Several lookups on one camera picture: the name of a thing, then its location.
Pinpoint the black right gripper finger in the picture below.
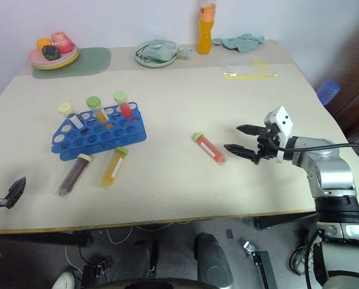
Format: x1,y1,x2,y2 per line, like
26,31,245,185
236,123,269,137
223,144,259,165

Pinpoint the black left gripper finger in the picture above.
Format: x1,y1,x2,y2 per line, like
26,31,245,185
3,176,28,209

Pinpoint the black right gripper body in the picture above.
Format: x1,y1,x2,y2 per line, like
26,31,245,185
253,125,284,166

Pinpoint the dark-filled tube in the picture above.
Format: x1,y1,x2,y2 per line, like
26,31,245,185
57,153,94,198

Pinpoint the yellow-capped clear tube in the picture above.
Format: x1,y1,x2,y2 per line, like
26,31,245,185
57,102,84,129

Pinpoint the blue test tube rack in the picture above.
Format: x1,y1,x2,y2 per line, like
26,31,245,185
51,101,148,162

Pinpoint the black table leg bar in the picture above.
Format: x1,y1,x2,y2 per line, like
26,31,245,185
253,211,319,231
0,231,95,248

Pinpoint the clear zip bag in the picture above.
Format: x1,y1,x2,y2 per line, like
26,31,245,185
220,57,279,80

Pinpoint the blue ribbed bottle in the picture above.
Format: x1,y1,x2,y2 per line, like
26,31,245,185
316,81,341,106

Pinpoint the green cloth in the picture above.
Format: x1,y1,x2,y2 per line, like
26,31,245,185
211,33,266,54

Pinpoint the white shoe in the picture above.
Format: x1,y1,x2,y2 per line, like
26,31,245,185
51,270,76,289

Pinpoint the orange drink bottle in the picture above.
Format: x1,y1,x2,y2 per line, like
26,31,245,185
197,0,218,55

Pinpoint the black floor box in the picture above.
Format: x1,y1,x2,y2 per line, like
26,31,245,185
81,260,111,289

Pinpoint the dark grey rounded shape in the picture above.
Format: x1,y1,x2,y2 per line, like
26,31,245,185
193,232,238,289

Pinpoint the black metal stand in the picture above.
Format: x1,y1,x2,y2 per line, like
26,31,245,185
243,240,280,289

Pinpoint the mint green plate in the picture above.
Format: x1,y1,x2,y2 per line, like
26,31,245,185
133,42,179,69

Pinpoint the pale green fabric pouch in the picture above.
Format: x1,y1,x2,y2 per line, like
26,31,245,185
136,39,194,63

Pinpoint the yellow plate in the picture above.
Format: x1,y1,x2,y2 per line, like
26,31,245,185
30,50,81,71

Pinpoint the pink plate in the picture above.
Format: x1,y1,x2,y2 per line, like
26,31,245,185
28,42,78,65

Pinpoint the pale green plate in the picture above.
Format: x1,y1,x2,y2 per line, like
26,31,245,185
29,48,79,68

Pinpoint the black and green toy fruit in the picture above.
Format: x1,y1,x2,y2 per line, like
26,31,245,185
41,45,61,61

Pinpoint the green placemat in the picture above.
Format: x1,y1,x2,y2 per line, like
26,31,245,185
31,46,112,80

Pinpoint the orange toy fruit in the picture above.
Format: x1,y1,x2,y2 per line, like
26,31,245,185
36,37,53,51

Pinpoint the pink toy fruit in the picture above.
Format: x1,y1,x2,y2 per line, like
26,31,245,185
51,31,75,54

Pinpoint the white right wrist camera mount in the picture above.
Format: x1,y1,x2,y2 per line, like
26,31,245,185
263,105,295,164

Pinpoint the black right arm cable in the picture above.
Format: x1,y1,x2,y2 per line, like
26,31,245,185
268,138,359,152

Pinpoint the white floor cable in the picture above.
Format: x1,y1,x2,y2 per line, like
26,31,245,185
64,221,191,273

